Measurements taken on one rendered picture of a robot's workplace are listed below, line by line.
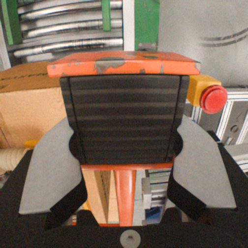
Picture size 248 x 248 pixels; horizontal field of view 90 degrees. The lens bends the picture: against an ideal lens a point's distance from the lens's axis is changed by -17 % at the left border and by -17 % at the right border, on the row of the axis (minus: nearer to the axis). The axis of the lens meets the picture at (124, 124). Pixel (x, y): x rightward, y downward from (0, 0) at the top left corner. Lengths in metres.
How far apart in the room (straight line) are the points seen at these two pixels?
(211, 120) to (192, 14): 0.96
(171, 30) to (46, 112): 1.23
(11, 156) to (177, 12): 1.38
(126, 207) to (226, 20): 1.58
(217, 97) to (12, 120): 0.44
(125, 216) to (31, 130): 0.24
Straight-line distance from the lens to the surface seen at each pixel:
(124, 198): 0.19
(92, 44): 0.78
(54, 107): 0.29
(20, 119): 0.34
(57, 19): 0.90
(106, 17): 0.69
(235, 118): 1.72
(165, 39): 1.37
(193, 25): 1.46
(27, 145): 0.35
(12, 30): 0.86
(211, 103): 0.36
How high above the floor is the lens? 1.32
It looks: 57 degrees down
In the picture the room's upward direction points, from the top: 178 degrees clockwise
